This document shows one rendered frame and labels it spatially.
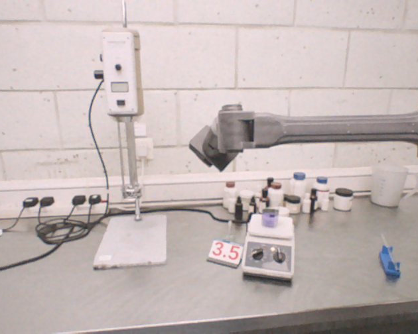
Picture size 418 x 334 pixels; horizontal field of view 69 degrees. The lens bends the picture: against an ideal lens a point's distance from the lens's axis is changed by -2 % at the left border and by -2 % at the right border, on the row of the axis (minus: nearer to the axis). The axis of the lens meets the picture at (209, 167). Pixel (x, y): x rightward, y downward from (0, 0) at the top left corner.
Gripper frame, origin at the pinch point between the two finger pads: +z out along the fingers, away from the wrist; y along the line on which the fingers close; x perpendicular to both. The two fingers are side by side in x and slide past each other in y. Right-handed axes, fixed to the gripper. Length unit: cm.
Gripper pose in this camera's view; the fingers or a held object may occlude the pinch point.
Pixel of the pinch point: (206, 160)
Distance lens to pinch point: 78.8
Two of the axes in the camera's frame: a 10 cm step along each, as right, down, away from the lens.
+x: -6.4, 6.7, -3.7
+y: -7.4, -6.7, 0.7
